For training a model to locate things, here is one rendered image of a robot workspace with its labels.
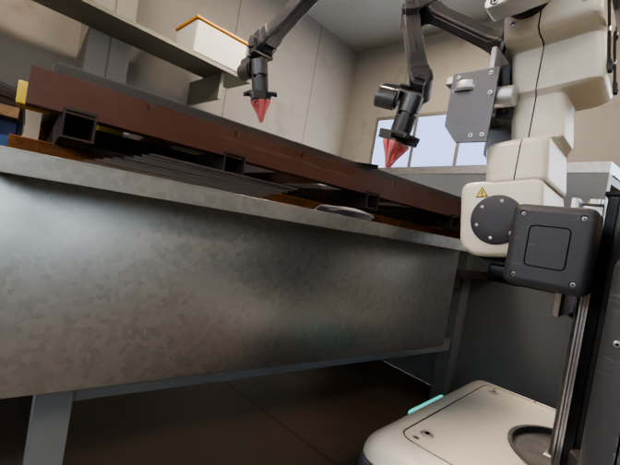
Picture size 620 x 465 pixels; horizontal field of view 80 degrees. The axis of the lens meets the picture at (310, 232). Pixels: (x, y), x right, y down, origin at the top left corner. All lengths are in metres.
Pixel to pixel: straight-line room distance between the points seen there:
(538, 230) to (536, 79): 0.35
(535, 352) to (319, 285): 1.02
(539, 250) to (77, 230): 0.78
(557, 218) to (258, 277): 0.59
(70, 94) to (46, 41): 2.94
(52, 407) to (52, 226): 0.36
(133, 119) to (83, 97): 0.08
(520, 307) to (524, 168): 0.95
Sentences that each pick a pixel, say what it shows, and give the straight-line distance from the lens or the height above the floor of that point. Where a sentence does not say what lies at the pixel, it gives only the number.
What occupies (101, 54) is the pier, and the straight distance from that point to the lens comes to 3.52.
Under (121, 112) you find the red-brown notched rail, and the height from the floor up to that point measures 0.79.
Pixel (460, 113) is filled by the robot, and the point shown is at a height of 0.95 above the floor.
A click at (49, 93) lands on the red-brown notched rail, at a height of 0.79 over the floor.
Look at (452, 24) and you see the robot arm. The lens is 1.42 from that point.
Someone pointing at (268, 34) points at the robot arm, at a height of 1.23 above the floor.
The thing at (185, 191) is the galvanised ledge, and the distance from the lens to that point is 0.59.
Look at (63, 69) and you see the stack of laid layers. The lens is 0.83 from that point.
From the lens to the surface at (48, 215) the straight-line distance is 0.72.
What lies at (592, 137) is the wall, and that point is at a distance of 4.28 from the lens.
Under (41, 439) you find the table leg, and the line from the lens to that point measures 0.95.
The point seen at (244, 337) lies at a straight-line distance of 0.88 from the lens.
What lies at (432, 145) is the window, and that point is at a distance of 4.72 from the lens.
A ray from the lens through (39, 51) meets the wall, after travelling 3.68.
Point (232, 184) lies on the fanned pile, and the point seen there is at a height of 0.70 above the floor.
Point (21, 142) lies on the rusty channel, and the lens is 0.92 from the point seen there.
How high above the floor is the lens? 0.65
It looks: 1 degrees down
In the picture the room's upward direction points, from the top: 10 degrees clockwise
